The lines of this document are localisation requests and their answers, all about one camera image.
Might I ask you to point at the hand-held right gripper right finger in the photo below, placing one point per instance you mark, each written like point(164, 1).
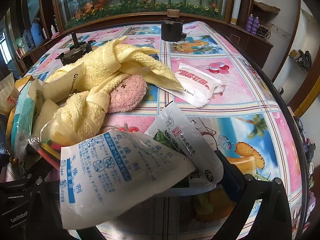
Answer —
point(228, 167)

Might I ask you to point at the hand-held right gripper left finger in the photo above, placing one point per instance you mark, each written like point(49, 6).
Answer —
point(45, 205)

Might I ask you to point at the clear bag of coloured sticks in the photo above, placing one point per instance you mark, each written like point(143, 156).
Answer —
point(50, 147)

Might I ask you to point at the white green granule packet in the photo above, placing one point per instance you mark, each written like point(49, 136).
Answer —
point(175, 130)

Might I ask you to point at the plastic snack packets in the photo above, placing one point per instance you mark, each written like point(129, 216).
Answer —
point(112, 180)

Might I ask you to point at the white packet red label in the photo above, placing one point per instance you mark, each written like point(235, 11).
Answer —
point(197, 85)

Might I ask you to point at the yellow towel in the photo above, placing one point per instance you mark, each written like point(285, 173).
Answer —
point(85, 110)

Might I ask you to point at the white knife-like strip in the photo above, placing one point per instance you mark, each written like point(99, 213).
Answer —
point(62, 82)

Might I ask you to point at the yellow cardboard box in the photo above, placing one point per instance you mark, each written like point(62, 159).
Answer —
point(23, 81)

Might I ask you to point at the pink plush toy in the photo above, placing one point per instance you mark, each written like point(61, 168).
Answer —
point(127, 92)

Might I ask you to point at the fruit printed tablecloth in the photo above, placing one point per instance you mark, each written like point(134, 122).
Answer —
point(250, 92)

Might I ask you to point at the light teal packet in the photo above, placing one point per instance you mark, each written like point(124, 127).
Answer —
point(23, 115)

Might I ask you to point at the kraft paper pouch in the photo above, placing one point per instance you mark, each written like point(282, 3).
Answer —
point(8, 92)

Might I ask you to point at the black yellow power tool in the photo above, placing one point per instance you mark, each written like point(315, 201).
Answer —
point(301, 58)

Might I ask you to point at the brown wooden board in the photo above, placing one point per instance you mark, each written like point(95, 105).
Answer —
point(266, 7)

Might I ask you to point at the blue thermos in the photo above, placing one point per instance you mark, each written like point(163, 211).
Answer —
point(36, 33)

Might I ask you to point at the small white bottle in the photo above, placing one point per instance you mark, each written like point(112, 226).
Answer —
point(53, 28)

